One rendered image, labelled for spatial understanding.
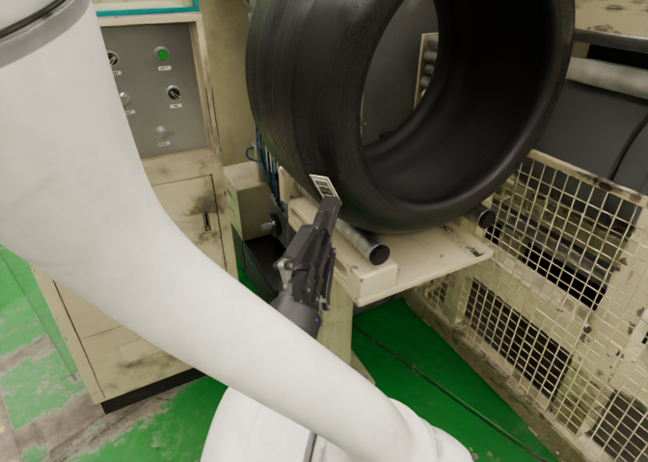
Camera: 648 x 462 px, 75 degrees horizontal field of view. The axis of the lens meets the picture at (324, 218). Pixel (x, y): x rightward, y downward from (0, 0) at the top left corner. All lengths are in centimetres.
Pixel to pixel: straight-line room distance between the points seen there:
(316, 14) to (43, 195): 49
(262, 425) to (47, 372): 163
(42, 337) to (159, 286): 200
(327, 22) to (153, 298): 46
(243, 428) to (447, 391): 133
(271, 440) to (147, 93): 96
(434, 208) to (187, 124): 75
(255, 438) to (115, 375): 120
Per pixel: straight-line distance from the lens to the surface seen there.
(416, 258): 98
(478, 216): 97
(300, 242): 59
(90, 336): 153
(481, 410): 176
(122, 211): 21
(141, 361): 164
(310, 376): 30
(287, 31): 66
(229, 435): 51
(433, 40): 132
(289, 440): 49
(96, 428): 181
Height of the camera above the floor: 139
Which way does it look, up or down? 32 degrees down
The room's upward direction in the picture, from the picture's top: straight up
